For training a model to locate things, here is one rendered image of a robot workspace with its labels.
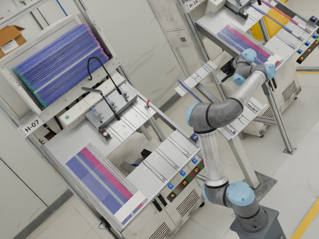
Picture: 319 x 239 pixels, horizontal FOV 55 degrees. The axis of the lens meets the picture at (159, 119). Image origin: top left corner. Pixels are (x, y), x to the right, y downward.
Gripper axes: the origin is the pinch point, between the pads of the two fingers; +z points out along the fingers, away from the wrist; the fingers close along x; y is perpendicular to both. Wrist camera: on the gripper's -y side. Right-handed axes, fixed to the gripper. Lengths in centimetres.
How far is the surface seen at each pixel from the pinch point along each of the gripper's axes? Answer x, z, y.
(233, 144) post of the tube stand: 14.2, 25.5, -40.0
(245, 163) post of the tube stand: 12, 35, -59
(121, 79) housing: 47, 21, 44
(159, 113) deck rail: 43.4, 18.2, 10.7
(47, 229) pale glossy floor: 166, 190, -4
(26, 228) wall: 183, 202, 12
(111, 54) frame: 43, 13, 59
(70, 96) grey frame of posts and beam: 81, 17, 54
